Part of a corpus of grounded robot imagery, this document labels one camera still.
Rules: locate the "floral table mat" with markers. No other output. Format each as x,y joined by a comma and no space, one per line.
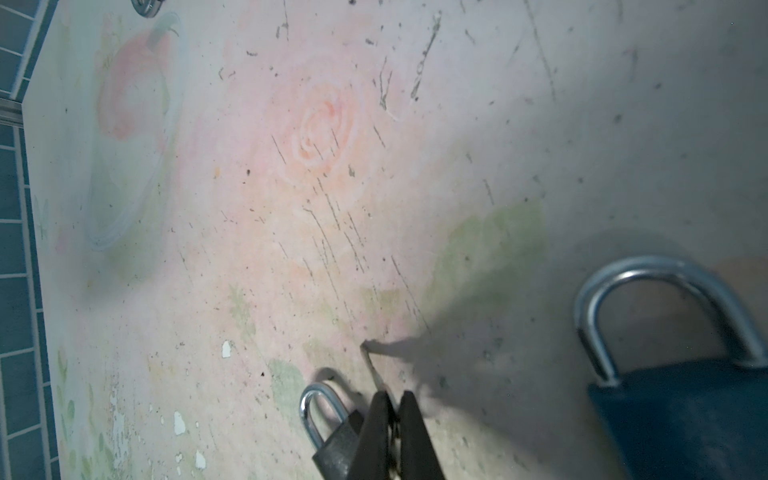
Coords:
234,199

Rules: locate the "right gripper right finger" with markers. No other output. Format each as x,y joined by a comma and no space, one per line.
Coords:
418,459

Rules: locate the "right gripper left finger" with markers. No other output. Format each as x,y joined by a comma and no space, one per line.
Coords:
372,459

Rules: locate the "black padlock with keys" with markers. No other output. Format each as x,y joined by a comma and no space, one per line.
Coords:
334,453

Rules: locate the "blue padlock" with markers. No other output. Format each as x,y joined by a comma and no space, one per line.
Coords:
147,8
700,419

